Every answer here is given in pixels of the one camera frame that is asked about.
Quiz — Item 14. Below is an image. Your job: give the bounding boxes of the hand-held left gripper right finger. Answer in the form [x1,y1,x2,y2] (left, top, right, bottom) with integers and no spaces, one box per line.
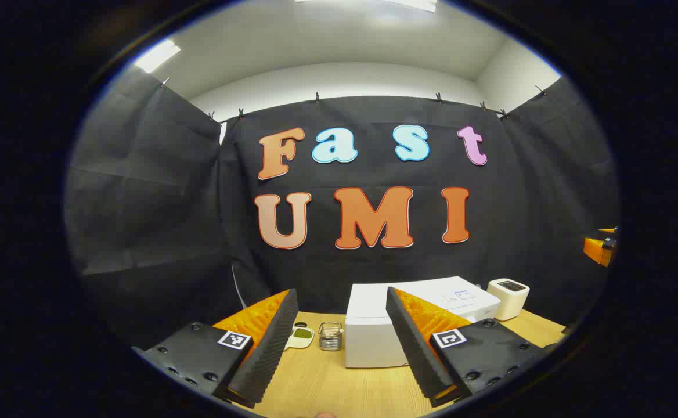
[385,286,550,408]

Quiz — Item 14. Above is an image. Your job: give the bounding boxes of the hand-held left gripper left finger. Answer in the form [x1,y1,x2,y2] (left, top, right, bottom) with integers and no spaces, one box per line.
[132,289,299,409]

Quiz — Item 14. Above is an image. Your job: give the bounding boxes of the white microwave oven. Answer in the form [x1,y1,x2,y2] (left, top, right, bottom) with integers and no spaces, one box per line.
[345,276,501,369]

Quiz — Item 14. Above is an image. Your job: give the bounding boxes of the small white dish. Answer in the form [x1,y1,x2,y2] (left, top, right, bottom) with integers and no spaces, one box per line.
[285,326,315,349]

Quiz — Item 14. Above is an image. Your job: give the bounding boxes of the white toaster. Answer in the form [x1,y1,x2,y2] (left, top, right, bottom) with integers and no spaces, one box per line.
[487,279,530,322]

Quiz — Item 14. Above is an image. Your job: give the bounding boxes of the ceiling light panel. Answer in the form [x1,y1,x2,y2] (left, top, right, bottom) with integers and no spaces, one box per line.
[136,39,181,73]

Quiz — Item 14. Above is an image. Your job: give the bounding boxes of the small metal wire basket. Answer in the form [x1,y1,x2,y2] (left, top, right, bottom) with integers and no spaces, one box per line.
[318,322,344,352]

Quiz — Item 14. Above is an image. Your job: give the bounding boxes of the white cable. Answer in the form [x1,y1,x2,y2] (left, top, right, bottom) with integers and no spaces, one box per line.
[232,262,248,308]

